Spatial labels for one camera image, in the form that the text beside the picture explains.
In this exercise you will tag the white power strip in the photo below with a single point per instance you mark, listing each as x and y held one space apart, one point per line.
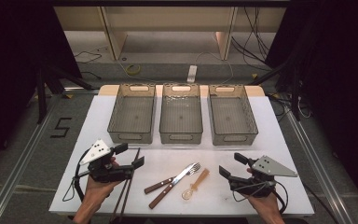
192 74

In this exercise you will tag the person's left hand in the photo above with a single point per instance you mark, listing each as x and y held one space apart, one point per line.
98 189

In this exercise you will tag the beige wooden shelf unit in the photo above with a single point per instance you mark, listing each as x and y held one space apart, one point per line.
167 18

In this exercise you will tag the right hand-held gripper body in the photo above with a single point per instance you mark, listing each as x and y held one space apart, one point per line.
272 167

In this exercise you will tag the person's right hand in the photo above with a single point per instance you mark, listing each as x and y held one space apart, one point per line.
267 205

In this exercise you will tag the translucent grey plastic basket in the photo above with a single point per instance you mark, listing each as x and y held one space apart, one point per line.
132 116
181 116
231 118

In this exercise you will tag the black metal stand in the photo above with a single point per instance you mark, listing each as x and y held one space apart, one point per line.
41 96
295 96

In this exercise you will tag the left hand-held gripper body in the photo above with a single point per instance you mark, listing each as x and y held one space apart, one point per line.
97 152

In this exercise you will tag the aluminium floor rail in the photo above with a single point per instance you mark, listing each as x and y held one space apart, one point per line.
15 174
320 168

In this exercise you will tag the translucent amber plastic spoon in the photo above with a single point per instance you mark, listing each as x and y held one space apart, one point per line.
199 182

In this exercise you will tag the yellow tape roll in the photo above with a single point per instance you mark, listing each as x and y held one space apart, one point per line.
128 70

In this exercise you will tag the black curtain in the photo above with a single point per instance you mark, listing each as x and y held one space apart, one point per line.
12 62
338 77

